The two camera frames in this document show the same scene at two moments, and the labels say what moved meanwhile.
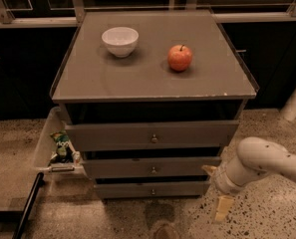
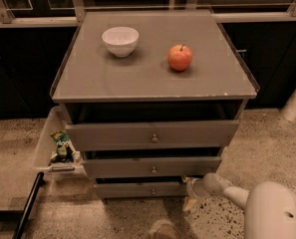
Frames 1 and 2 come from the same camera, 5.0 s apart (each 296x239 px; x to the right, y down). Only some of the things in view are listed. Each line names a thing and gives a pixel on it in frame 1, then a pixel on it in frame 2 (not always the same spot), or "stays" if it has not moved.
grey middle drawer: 146,167 stays
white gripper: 221,180 -> 196,188
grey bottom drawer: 150,189 stays
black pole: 38,184 stays
